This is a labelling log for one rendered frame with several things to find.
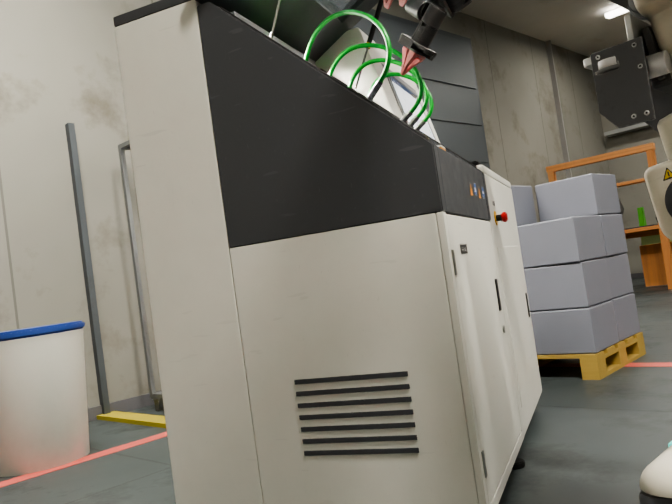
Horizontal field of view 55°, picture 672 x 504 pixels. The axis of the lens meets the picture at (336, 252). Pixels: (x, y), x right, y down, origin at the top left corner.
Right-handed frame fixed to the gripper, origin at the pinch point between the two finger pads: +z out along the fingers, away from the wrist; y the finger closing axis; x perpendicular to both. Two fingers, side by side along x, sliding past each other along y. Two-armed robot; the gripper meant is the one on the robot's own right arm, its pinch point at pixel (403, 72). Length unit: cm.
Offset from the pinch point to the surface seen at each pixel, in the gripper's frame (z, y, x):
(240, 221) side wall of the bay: 49, -6, 44
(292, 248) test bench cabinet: 46, -22, 40
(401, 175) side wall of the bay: 15.6, -34.3, 32.4
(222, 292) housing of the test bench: 67, -13, 46
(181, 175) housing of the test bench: 49, 16, 48
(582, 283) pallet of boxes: 58, -47, -163
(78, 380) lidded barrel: 202, 80, -4
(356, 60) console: 9.3, 37.5, -27.2
